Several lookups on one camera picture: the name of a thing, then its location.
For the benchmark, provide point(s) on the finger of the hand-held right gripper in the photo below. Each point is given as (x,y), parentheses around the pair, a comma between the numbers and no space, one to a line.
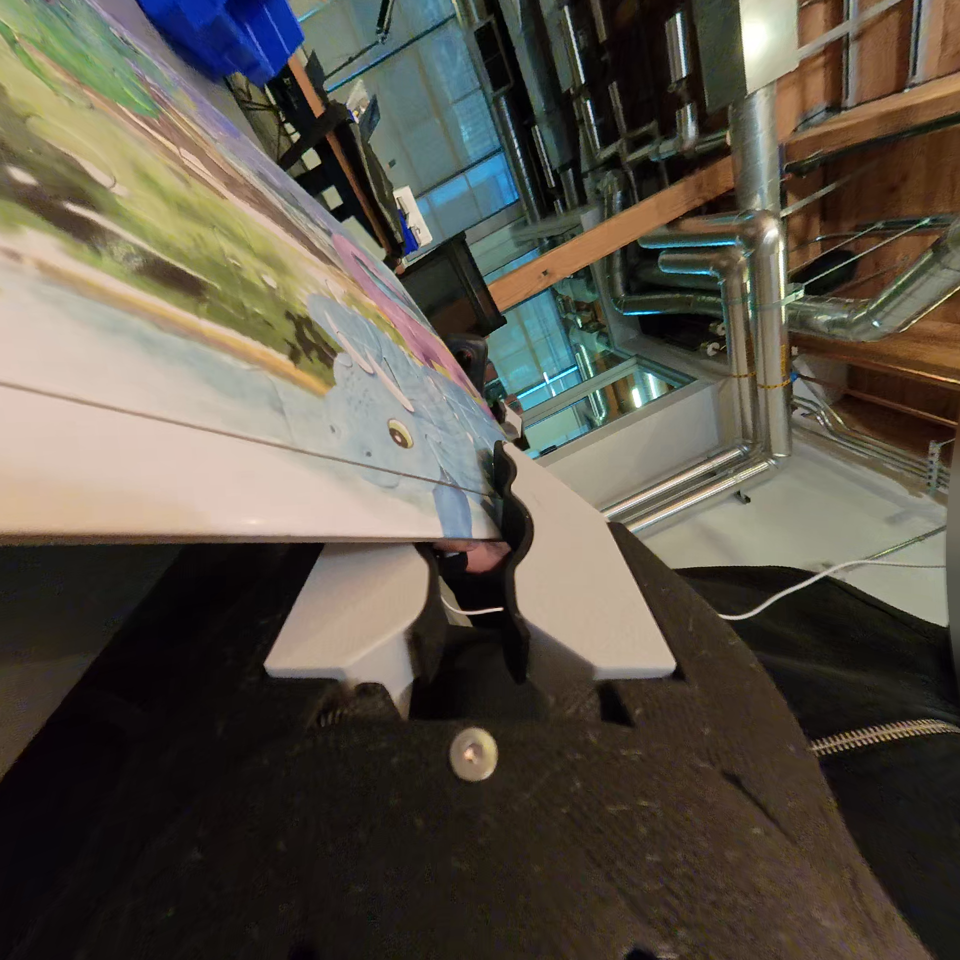
(508,420)

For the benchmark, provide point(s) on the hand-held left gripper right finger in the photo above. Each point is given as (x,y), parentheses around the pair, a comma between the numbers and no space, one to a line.
(592,592)

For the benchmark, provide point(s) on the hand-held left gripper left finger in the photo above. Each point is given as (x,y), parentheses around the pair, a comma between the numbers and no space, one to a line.
(345,607)

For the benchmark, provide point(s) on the dinosaur jigsaw puzzle board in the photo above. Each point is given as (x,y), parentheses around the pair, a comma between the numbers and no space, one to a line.
(150,225)

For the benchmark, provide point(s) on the black mesh office chair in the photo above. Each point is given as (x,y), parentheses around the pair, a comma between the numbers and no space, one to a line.
(457,285)

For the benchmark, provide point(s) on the wooden beam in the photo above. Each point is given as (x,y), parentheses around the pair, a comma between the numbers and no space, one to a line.
(600,240)

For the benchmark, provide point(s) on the wooden top work table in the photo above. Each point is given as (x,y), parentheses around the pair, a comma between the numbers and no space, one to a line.
(345,165)

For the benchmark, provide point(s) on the silver ceiling ducts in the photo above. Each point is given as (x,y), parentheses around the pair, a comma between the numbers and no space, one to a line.
(769,300)

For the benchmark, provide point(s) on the blue plastic bin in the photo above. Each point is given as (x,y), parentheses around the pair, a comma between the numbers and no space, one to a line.
(225,34)

